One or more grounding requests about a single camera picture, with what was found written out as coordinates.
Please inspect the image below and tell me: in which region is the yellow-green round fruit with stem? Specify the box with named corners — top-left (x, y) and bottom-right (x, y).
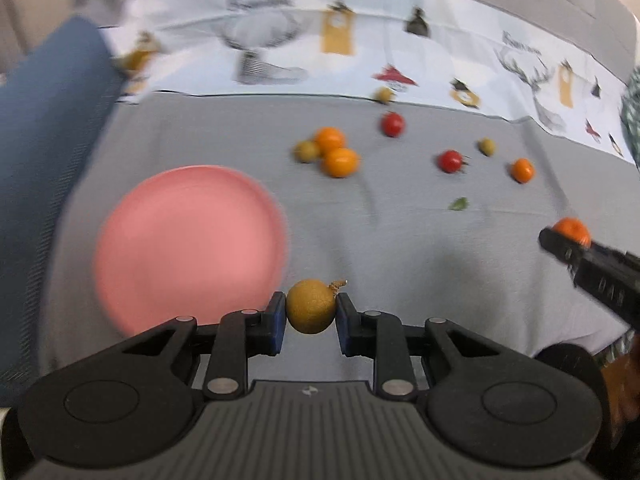
top-left (286, 278), bottom-right (347, 335)

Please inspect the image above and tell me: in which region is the yellow-green fruit beside mandarins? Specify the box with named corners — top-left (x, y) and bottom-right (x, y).
top-left (293, 140), bottom-right (321, 164)

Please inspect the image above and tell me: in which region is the orange mandarin cluster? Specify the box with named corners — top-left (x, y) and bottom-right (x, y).
top-left (314, 127), bottom-right (347, 156)
top-left (321, 148), bottom-right (360, 179)

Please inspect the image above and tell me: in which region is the grey sofa cover cloth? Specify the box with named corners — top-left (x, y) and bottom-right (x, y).
top-left (39, 0), bottom-right (640, 376)

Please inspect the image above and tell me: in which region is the white printed cloth strip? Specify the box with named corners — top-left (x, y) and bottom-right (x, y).
top-left (103, 0), bottom-right (631, 160)

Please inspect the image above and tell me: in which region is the yellow-green fruit near strip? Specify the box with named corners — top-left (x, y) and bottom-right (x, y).
top-left (373, 87), bottom-right (396, 105)

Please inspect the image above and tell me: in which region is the small green leaf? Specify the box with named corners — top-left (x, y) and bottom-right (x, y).
top-left (448, 197), bottom-right (469, 211)

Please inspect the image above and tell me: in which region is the yellow-green fruit right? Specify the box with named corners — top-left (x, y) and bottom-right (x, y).
top-left (477, 138), bottom-right (497, 157)

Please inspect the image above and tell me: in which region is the green patterned cushion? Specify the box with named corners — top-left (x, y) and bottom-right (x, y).
top-left (620, 66), bottom-right (640, 167)

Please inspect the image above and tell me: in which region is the small orange mandarin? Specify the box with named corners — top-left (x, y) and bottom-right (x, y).
top-left (510, 158), bottom-right (536, 184)

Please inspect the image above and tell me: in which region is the red cherry tomato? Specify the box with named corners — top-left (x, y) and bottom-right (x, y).
top-left (381, 112), bottom-right (406, 138)
top-left (437, 150), bottom-right (468, 174)

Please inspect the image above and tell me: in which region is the blue sofa armrest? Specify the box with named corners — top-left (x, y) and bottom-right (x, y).
top-left (1, 16), bottom-right (124, 408)

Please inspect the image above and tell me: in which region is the pink round plate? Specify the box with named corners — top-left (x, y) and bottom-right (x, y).
top-left (93, 166), bottom-right (288, 335)

